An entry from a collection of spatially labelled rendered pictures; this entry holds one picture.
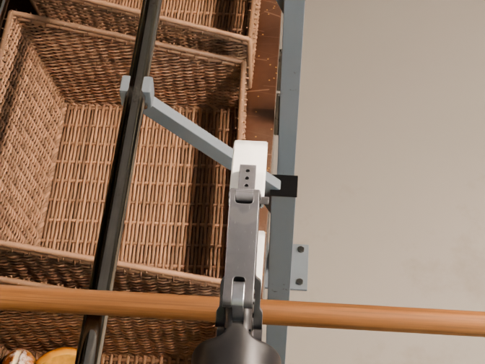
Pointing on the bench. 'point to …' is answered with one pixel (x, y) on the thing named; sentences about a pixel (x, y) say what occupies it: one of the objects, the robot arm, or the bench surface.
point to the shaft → (55, 299)
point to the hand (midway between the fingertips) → (250, 198)
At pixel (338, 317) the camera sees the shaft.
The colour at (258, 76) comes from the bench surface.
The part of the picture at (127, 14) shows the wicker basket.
